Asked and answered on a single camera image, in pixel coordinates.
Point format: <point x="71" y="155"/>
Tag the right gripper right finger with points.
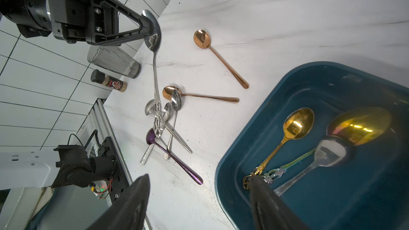
<point x="269" y="212"/>

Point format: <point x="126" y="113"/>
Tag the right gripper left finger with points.
<point x="129" y="211"/>

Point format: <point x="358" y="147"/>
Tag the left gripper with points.
<point x="94" y="21"/>

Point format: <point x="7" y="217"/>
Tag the silver ornate spoon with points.
<point x="155" y="70"/>

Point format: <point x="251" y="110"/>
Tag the plain silver spoon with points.
<point x="331" y="151"/>

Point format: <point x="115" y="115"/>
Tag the gold ornate-handle spoon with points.
<point x="296" y="126"/>

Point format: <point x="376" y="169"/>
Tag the teal storage box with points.
<point x="369" y="191"/>

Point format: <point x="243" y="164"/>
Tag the rainbow ornate-handle spoon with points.
<point x="358" y="126"/>

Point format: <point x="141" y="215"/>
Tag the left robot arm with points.
<point x="33" y="17"/>

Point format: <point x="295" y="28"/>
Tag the rose gold spoon lower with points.
<point x="168" y="91"/>

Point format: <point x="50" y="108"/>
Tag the rose gold spoon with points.
<point x="203" y="40"/>
<point x="168" y="91"/>

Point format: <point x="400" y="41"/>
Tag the rose gold spoon upper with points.
<point x="203" y="40"/>

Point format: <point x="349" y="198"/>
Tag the purple spoon left group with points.
<point x="151" y="139"/>

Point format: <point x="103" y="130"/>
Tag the silver ladle spoon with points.
<point x="169" y="127"/>

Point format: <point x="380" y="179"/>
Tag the clear drinking glass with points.
<point x="114" y="59"/>

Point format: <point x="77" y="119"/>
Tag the spice shaker bottle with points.
<point x="108" y="81"/>

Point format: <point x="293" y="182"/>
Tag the aluminium mounting rail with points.
<point x="98" y="136"/>

